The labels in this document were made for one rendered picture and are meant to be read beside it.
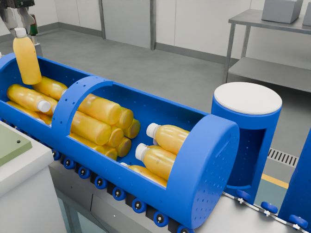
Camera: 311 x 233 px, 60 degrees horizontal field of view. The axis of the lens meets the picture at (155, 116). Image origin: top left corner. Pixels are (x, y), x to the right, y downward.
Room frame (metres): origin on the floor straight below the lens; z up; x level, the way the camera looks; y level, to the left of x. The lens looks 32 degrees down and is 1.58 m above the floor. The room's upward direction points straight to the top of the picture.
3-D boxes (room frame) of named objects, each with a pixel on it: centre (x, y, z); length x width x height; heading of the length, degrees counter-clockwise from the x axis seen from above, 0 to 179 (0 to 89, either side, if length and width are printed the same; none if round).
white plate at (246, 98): (1.02, -0.39, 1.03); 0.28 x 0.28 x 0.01
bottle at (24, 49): (0.93, 0.46, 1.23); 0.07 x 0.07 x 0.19
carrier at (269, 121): (1.02, -0.39, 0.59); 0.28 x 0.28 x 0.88
